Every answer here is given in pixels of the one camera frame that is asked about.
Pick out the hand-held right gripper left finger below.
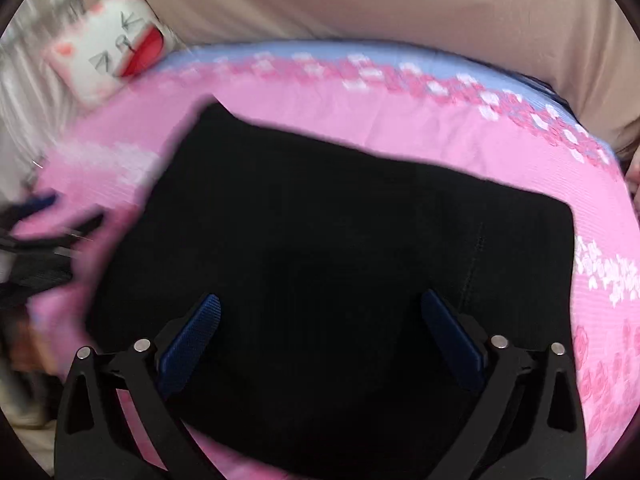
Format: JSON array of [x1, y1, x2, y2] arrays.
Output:
[[52, 294, 223, 480]]

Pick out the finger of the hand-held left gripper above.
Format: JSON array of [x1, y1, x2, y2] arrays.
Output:
[[45, 211, 107, 256], [12, 191, 60, 223]]

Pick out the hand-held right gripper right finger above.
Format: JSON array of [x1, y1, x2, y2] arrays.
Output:
[[420, 288, 588, 480]]

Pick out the black pants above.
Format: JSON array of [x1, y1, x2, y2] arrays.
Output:
[[85, 95, 576, 477]]

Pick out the person's left hand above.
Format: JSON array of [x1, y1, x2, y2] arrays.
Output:
[[5, 310, 58, 373]]

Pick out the silver curtain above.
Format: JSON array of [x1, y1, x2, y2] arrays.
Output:
[[0, 0, 101, 201]]

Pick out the cartoon face pillow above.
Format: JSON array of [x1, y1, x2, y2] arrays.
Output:
[[42, 0, 173, 109]]

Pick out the pink rose bedsheet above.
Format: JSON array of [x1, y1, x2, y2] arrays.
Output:
[[10, 40, 640, 480]]

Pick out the beige padded headboard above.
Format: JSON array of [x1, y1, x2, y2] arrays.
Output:
[[75, 0, 640, 158]]

